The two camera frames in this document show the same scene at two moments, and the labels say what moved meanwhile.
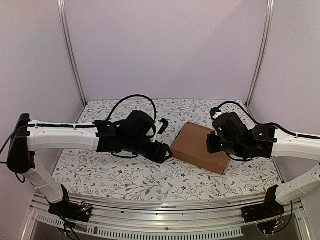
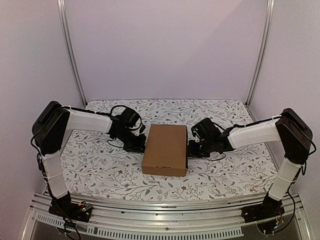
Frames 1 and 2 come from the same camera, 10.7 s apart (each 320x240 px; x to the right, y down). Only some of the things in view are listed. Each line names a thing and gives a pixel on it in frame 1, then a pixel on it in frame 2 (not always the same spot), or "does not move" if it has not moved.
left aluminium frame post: (61, 14) does not move
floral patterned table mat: (91, 175) does not move
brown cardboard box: (190, 145) -> (166, 150)
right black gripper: (213, 142) does not move
